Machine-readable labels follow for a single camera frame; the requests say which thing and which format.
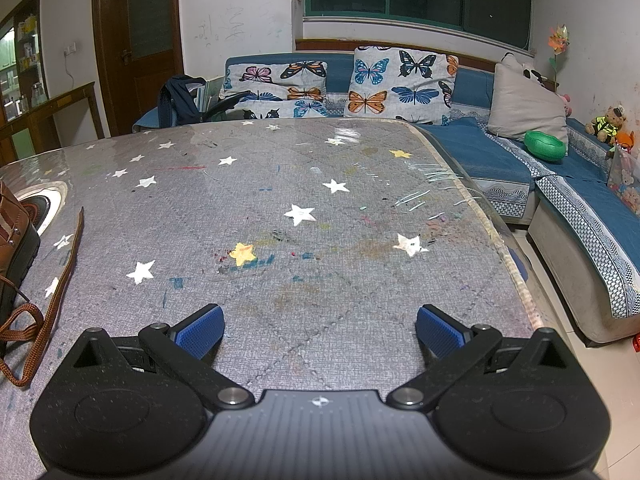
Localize wooden console table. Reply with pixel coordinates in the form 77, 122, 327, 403
0, 81, 106, 163

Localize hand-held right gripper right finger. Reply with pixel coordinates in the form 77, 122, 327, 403
387, 305, 582, 409

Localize teddy bear with yellow vest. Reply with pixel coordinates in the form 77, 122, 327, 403
585, 105, 628, 145

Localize green round cushion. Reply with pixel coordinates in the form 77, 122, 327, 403
525, 130, 568, 163

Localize plain grey pillow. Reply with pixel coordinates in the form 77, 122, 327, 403
486, 54, 570, 143

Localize wooden shelf cabinet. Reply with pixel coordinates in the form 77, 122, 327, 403
0, 0, 48, 121

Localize brown shoelace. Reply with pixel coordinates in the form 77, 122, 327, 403
0, 206, 86, 387

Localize dark blue backpack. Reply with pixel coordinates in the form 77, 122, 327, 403
158, 75, 253, 128

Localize brown leather shoe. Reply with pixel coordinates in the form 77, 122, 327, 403
0, 180, 42, 331

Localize brown wooden door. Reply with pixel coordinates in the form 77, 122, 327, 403
92, 0, 185, 137

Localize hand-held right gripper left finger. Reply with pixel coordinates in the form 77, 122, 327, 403
59, 304, 254, 409

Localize round black induction cooktop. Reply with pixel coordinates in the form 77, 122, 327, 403
15, 181, 68, 238

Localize printed gift bag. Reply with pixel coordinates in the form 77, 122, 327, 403
606, 145, 640, 213

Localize panda plush toy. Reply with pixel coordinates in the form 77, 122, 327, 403
522, 64, 548, 88

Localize colourful paper pinwheel flower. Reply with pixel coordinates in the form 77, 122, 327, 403
547, 24, 571, 93

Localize wide butterfly-print cushion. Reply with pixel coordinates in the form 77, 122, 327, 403
220, 61, 330, 120

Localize books in backpack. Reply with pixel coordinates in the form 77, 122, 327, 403
195, 77, 226, 110

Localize blue sofa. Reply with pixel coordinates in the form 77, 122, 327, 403
132, 51, 640, 348

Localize square butterfly-print cushion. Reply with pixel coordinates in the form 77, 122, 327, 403
344, 46, 460, 126

